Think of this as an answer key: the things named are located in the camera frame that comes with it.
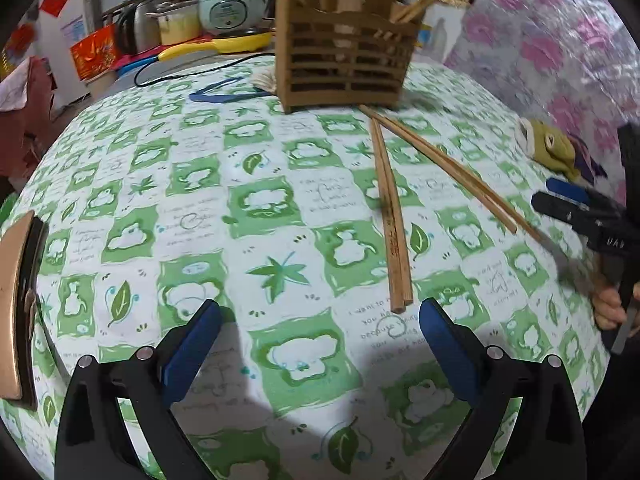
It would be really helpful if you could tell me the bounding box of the phone in brown case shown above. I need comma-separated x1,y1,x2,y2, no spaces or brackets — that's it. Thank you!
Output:
0,210,51,406

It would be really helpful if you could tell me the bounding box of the wooden chopstick holder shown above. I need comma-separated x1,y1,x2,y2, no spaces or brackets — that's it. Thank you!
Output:
274,0,423,115

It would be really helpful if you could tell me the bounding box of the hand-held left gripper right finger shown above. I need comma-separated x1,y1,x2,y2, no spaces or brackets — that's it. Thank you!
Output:
419,297,586,480

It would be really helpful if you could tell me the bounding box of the green white checked tablecloth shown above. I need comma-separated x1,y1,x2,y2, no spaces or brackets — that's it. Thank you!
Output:
0,52,618,480

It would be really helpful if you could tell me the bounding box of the pink cloth covered chair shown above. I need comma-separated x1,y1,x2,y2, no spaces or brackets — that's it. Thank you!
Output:
0,55,66,181

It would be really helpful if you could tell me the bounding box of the black cable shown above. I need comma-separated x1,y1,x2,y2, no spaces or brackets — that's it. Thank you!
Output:
133,52,266,88

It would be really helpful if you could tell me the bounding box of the white fridge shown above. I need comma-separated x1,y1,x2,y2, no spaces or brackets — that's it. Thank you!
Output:
30,0,128,108

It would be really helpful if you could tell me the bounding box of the red snack bag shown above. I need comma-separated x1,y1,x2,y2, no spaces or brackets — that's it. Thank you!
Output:
70,27,121,81

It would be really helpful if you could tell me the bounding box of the person's right hand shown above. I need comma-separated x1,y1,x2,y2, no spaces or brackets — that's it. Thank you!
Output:
592,282,623,332

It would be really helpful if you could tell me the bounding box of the blue cord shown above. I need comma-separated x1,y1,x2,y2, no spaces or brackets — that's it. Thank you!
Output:
189,76,268,104

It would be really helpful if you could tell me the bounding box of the teal rice cooker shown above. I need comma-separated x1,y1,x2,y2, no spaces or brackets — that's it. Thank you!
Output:
199,0,267,36

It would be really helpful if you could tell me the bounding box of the clear plastic bottle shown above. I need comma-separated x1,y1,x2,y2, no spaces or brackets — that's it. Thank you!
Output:
412,0,453,63

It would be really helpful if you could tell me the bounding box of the cream pot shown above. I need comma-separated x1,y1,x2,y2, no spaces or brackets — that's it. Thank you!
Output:
157,2,201,46

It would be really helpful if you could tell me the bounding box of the pink floral plastic sheet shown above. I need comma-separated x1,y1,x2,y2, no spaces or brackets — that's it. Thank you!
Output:
442,0,640,211

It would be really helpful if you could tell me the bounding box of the steel electric kettle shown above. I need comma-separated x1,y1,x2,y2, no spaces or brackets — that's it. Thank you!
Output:
115,0,161,56

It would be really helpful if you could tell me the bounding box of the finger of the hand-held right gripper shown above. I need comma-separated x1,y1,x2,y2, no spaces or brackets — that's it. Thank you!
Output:
531,191,626,244
546,177,626,211

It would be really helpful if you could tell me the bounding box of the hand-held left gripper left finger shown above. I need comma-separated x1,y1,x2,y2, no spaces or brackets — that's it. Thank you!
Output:
54,299,223,480

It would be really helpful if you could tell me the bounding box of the small white object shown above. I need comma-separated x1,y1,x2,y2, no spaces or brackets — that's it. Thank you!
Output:
250,70,279,96

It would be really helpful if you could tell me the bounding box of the yellow plastic utensil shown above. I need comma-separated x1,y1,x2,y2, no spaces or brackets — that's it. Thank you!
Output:
157,32,275,62

